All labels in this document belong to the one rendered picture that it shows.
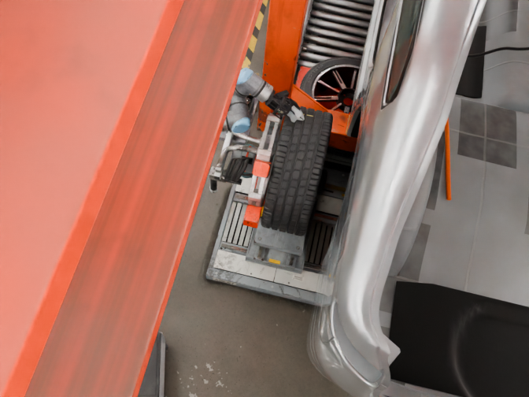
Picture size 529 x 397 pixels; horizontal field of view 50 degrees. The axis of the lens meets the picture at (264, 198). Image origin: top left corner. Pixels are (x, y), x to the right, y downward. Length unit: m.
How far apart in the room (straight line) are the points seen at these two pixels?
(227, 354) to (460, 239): 1.52
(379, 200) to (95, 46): 1.76
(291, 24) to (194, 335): 1.89
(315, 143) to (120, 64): 2.43
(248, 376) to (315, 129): 1.54
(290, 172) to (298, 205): 0.17
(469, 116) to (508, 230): 0.65
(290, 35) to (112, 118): 2.54
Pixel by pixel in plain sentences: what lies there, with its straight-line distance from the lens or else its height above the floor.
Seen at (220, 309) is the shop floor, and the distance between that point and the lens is 3.53.
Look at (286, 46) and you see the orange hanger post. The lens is 2.82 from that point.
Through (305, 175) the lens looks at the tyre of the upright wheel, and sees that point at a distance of 2.63.
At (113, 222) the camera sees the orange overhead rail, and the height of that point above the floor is 3.00.
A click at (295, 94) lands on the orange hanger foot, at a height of 0.84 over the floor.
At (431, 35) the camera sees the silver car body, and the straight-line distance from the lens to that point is 2.26.
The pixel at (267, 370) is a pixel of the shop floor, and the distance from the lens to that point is 3.47.
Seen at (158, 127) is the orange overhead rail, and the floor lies 3.00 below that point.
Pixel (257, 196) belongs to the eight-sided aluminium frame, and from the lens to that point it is 2.73.
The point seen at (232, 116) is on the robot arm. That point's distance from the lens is 2.63.
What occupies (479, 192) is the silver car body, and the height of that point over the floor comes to 1.04.
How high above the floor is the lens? 3.42
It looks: 64 degrees down
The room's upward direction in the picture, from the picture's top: 9 degrees clockwise
